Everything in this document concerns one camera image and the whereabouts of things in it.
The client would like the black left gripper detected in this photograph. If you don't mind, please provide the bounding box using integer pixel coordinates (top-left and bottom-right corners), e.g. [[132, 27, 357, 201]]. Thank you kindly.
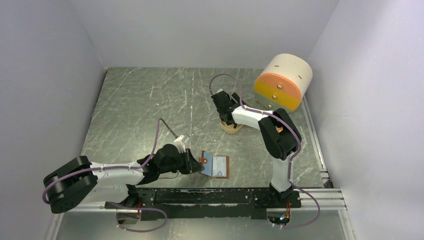
[[159, 148, 205, 174]]

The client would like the beige plastic tray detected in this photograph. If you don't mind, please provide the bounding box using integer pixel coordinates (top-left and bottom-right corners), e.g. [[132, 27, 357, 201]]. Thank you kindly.
[[220, 120, 244, 135]]

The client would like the brown leather card holder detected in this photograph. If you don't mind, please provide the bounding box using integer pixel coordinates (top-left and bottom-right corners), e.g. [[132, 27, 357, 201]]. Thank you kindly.
[[199, 150, 230, 179]]

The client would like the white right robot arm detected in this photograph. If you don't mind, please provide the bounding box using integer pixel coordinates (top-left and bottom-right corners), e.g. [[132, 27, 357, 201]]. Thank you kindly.
[[211, 90, 302, 207]]

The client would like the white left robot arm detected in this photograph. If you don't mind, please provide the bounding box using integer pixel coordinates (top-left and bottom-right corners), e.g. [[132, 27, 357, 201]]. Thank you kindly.
[[42, 144, 204, 214]]

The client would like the round pastel drawer box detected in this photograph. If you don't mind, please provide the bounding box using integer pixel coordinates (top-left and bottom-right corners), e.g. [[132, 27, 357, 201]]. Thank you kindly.
[[253, 53, 313, 112]]

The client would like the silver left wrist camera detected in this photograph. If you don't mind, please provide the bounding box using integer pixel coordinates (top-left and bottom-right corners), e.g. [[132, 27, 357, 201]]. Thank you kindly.
[[172, 134, 190, 153]]

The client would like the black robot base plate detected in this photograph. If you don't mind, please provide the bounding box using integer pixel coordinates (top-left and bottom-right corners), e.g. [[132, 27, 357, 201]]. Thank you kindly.
[[119, 187, 302, 221]]

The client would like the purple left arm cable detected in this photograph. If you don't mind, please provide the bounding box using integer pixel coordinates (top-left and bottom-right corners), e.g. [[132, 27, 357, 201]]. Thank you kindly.
[[42, 118, 180, 233]]

